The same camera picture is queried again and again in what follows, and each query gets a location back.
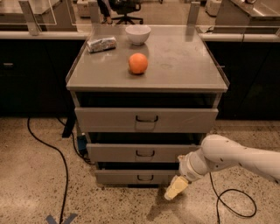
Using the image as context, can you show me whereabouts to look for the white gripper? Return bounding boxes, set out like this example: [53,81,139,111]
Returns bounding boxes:
[164,149,213,200]

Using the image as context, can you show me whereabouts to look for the grey drawer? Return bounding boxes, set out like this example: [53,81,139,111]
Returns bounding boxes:
[94,170,178,185]
[75,108,218,133]
[87,143,199,163]

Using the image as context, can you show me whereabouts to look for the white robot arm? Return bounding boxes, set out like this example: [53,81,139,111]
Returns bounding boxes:
[164,135,280,200]

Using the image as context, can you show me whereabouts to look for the grey bottom drawer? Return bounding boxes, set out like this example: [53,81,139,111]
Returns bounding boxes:
[94,170,178,185]

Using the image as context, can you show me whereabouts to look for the grey metal drawer cabinet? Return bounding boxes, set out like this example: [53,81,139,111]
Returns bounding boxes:
[66,25,228,172]

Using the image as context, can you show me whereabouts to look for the grey top drawer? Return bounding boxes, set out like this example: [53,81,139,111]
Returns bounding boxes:
[75,108,218,133]

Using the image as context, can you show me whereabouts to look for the blue power box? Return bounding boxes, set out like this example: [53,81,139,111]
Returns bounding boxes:
[77,135,88,155]

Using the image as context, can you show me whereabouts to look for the orange fruit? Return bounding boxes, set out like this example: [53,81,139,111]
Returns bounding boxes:
[129,53,148,74]

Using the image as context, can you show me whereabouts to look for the white ceramic bowl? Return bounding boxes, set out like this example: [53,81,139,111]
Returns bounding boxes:
[125,24,151,45]

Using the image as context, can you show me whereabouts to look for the silver snack bag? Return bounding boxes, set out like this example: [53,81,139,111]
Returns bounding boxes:
[87,37,116,53]

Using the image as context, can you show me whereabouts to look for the black office chair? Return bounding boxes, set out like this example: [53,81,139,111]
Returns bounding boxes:
[108,0,144,25]

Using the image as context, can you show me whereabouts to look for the person legs in background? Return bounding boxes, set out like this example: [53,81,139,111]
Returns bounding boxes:
[97,0,113,25]

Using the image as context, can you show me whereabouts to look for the black cable right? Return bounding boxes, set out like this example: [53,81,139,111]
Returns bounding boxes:
[208,172,258,224]

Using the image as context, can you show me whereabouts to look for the black cable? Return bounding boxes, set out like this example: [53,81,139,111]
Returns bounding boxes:
[26,116,70,224]
[208,172,258,224]

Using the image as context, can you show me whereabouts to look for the black cable left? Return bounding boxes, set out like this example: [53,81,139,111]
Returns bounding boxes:
[26,116,70,224]

